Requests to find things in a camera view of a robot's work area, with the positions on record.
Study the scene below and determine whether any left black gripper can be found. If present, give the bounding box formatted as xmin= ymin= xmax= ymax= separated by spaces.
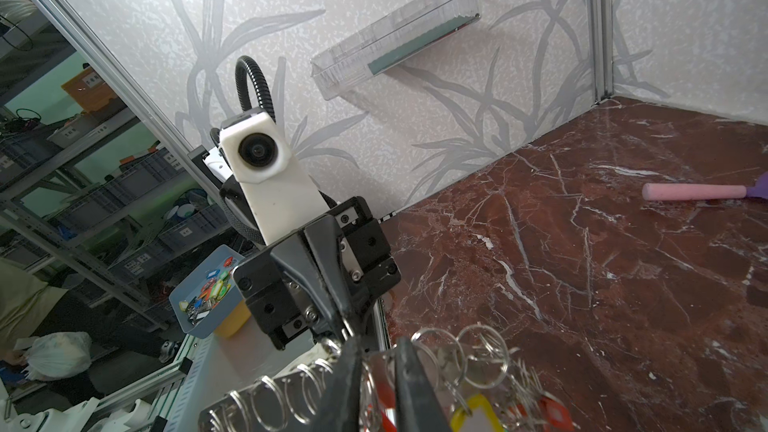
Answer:
xmin=234 ymin=196 xmax=401 ymax=351

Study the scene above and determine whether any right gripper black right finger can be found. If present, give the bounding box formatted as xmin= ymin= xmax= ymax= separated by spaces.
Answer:
xmin=394 ymin=337 xmax=451 ymax=432

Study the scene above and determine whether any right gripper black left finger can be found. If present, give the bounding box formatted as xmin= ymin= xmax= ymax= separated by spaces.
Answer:
xmin=310 ymin=336 xmax=363 ymax=432

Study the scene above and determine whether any yellow key tag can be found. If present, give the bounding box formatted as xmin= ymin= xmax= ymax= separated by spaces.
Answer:
xmin=449 ymin=394 xmax=505 ymax=432

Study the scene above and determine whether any small red key tag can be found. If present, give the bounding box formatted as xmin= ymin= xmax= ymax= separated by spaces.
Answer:
xmin=539 ymin=392 xmax=575 ymax=432

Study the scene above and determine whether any purple pink toy spatula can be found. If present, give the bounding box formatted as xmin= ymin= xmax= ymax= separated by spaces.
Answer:
xmin=641 ymin=173 xmax=767 ymax=201

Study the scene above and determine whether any clear plastic wall tray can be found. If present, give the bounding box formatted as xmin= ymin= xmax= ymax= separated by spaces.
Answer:
xmin=311 ymin=0 xmax=481 ymax=101

